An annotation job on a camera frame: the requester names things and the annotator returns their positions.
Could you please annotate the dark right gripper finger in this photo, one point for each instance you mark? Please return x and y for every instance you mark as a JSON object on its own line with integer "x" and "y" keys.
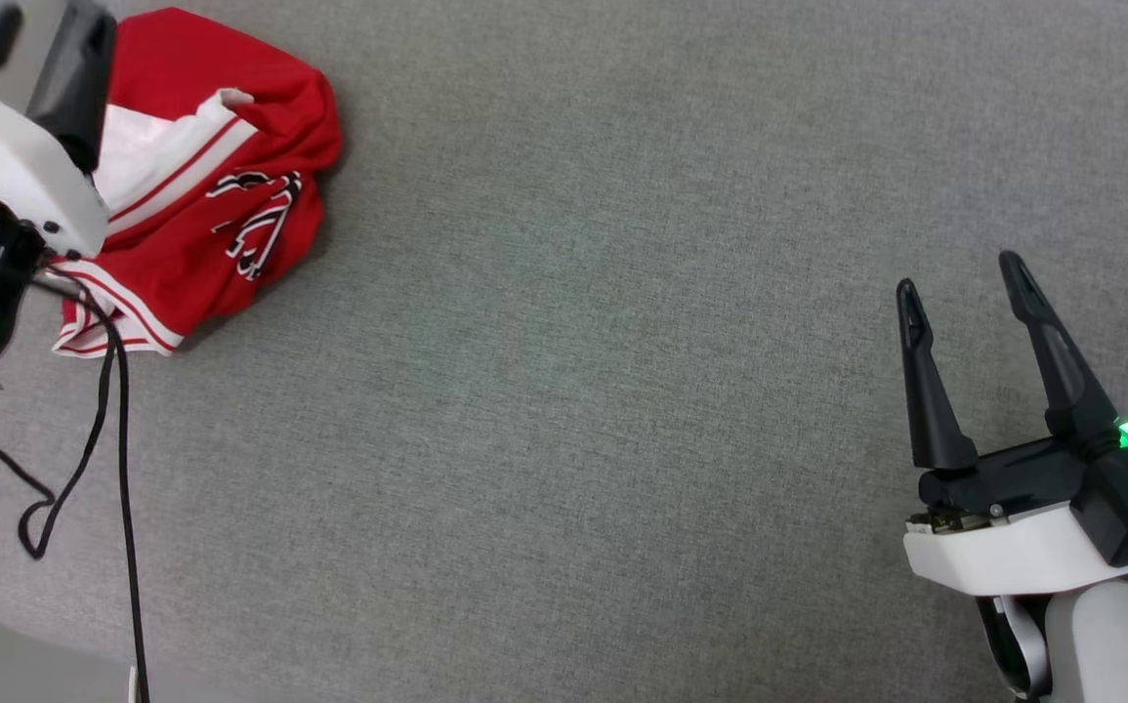
{"x": 1066, "y": 381}
{"x": 930, "y": 410}

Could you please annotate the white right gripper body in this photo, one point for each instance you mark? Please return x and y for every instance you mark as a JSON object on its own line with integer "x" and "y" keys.
{"x": 1003, "y": 547}

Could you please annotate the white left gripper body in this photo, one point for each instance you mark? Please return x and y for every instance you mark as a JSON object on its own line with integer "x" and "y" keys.
{"x": 26, "y": 166}

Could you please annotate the red white basketball jersey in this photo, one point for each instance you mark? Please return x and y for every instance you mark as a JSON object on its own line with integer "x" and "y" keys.
{"x": 168, "y": 268}

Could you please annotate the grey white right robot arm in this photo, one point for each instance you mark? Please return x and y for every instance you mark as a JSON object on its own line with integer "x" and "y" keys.
{"x": 1110, "y": 644}

